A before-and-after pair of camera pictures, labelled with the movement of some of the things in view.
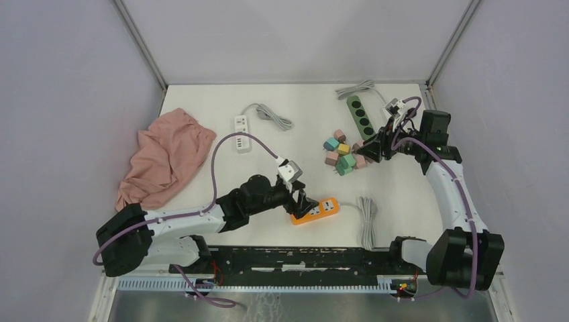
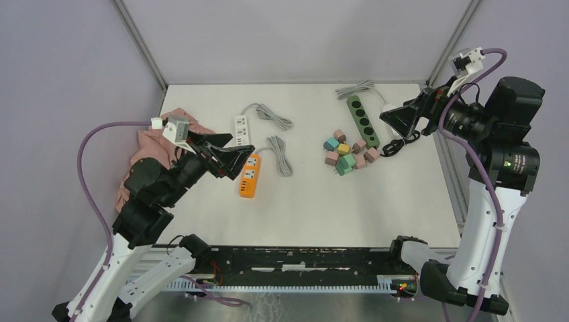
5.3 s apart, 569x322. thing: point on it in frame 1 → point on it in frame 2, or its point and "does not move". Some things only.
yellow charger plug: x=343 y=149 does not move
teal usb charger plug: x=331 y=143 does not move
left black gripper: x=304 y=204 → x=231 y=159
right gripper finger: x=372 y=148 → x=402 y=119
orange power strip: x=326 y=207 → x=249 y=175
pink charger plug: x=331 y=158 does not move
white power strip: x=243 y=143 does not move
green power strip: x=360 y=117 does not move
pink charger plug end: x=339 y=135 does not move
